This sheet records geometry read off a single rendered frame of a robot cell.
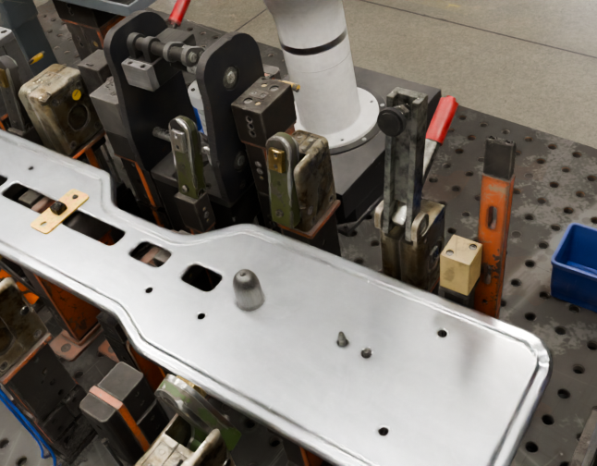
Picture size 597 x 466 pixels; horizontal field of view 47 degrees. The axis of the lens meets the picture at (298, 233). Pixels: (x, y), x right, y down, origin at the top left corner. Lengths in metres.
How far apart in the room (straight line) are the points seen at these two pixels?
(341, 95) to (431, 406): 0.71
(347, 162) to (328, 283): 0.48
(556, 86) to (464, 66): 0.38
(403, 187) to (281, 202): 0.19
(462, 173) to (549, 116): 1.35
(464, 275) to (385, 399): 0.16
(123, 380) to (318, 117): 0.67
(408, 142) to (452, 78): 2.18
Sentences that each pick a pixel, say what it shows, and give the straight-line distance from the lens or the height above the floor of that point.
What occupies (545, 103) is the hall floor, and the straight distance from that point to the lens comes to 2.76.
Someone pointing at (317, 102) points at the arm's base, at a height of 0.89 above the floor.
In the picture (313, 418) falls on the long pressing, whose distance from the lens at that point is 0.70.
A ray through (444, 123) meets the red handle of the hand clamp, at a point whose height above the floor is 1.13.
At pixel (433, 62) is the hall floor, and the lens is 2.99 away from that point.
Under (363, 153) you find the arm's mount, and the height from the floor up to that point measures 0.81.
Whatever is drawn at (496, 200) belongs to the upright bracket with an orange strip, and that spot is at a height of 1.13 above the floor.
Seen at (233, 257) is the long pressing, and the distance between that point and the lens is 0.85.
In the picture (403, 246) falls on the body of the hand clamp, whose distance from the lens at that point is 0.79.
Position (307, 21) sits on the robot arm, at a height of 1.06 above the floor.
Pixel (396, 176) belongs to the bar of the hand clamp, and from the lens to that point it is 0.74.
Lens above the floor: 1.61
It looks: 45 degrees down
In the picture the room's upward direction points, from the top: 12 degrees counter-clockwise
